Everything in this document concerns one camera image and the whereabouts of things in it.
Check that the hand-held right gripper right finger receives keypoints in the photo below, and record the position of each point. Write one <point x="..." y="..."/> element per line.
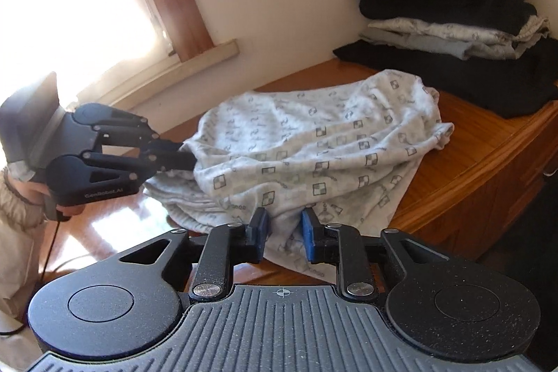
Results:
<point x="309" y="237"/>

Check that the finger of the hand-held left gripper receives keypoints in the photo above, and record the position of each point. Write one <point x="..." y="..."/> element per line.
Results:
<point x="139" y="169"/>
<point x="130" y="132"/>

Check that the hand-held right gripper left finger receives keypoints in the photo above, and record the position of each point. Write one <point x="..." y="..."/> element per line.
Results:
<point x="260" y="232"/>

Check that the white checker-print pajama pants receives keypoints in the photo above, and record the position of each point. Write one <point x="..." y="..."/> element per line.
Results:
<point x="314" y="163"/>

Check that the person's left forearm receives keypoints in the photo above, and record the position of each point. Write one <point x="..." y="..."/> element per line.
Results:
<point x="17" y="232"/>

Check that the person's left hand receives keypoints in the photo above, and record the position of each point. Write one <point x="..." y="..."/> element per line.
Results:
<point x="72" y="210"/>

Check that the beige windowsill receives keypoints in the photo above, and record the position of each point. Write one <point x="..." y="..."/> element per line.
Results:
<point x="165" y="71"/>

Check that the black folded garment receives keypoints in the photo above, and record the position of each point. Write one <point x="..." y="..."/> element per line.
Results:
<point x="471" y="75"/>

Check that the grey folded garment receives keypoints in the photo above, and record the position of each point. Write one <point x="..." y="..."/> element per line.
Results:
<point x="436" y="45"/>

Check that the light patterned folded garment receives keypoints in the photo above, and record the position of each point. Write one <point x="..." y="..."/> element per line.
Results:
<point x="457" y="30"/>

